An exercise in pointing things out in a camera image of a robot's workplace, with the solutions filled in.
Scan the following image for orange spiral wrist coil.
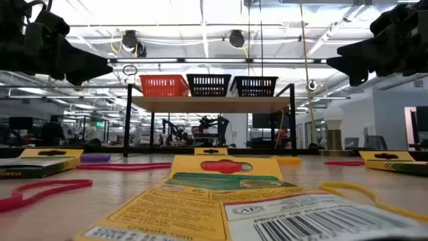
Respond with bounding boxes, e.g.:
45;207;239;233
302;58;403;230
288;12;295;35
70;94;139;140
201;161;243;174

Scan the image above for wooden shelf riser black legs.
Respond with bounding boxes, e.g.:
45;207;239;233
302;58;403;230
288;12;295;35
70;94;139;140
122;82;298;157

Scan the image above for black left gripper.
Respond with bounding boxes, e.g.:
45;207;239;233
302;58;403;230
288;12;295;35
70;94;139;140
0;18;114;86

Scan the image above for ceiling light strip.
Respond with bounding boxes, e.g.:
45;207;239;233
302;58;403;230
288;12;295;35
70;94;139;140
108;57;327;64

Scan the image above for black ceiling cable reel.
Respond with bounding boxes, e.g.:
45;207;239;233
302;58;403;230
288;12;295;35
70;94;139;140
120;29;148;58
227;29;246;49

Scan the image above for yellow crayon box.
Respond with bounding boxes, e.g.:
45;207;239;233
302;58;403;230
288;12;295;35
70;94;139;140
73;155;428;241
0;148;84;179
358;150;428;177

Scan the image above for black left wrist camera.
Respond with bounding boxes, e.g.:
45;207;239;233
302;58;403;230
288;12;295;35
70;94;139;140
33;9;71;36

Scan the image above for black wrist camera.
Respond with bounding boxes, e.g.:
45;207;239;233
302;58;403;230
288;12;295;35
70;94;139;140
33;9;71;36
369;5;402;36

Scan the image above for yellow rubber band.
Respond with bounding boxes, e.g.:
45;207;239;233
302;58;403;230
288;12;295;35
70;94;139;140
318;181;428;224

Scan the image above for black plastic basket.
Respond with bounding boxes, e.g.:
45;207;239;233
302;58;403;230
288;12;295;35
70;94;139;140
186;73;232;98
229;76;279;98

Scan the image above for black background monitor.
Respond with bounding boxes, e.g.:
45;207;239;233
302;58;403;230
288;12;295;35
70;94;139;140
8;116;34;131
251;112;291;130

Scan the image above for purple spiral wrist coil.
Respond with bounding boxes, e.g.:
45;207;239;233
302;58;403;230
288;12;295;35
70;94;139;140
80;153;112;164

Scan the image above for red rubber band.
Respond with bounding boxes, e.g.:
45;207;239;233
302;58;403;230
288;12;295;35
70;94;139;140
77;162;172;172
324;161;365;167
0;179;94;214

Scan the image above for yellow hanging cable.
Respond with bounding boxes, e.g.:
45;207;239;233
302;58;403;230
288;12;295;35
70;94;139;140
299;0;320;150

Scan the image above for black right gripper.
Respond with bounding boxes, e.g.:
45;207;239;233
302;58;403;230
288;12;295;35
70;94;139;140
326;2;428;87

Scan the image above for person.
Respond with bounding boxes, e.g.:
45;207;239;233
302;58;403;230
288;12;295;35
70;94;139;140
190;125;203;145
40;115;66;147

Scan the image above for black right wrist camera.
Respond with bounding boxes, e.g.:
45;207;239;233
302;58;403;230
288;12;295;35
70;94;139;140
369;5;402;36

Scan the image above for black hanging cable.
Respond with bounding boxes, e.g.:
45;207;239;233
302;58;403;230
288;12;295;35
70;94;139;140
246;0;265;77

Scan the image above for orange plastic basket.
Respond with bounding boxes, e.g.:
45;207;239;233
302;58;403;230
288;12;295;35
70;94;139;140
139;74;191;98

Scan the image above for grey background office chair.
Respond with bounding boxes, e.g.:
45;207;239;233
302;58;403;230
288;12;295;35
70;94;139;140
363;135;389;151
343;137;360;150

